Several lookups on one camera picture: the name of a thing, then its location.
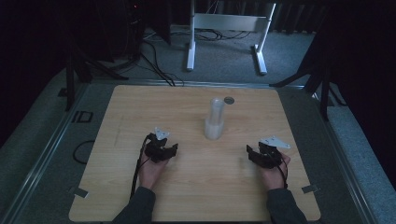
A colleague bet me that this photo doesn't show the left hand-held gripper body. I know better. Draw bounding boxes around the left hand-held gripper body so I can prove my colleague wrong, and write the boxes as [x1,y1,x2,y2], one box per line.
[144,126,172,163]

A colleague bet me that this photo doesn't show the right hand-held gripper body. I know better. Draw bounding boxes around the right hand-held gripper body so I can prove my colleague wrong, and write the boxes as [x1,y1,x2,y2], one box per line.
[255,134,291,170]

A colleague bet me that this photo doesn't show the person's right hand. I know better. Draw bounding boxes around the person's right hand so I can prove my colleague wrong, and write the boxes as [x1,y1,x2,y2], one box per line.
[260,152,292,191]

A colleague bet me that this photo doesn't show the person's left hand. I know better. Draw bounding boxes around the person's left hand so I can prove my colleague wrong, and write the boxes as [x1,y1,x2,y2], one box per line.
[138,152,171,190]

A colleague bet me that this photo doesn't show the grey tape piece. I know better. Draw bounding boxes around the grey tape piece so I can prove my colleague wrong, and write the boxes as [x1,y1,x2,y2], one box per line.
[301,184,320,194]
[73,187,90,199]

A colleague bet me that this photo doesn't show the black tripod stand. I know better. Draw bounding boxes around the black tripod stand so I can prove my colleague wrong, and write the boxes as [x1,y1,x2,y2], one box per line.
[269,55,348,121]
[64,46,129,112]

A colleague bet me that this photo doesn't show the dark equipment rack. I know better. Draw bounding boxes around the dark equipment rack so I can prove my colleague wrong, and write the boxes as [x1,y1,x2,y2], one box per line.
[92,0,146,63]

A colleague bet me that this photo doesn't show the white metal stand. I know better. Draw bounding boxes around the white metal stand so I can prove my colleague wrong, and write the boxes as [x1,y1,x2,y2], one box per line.
[186,0,277,76]

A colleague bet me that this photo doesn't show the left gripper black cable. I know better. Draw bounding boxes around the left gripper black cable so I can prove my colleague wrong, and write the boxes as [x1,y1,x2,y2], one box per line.
[130,134,151,200]

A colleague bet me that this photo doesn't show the black floor cables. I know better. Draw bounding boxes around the black floor cables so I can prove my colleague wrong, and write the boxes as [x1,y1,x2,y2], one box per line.
[139,27,251,88]

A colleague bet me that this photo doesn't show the black cable loop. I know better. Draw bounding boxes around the black cable loop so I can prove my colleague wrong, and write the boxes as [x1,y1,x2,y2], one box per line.
[72,139,96,165]

